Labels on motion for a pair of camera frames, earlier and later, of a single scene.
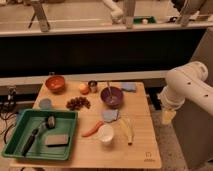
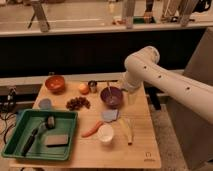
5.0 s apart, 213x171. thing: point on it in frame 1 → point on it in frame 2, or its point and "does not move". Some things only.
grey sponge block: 57,140 does not move
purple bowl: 111,96 does not move
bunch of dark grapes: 78,103 does not move
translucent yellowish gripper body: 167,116 → 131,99
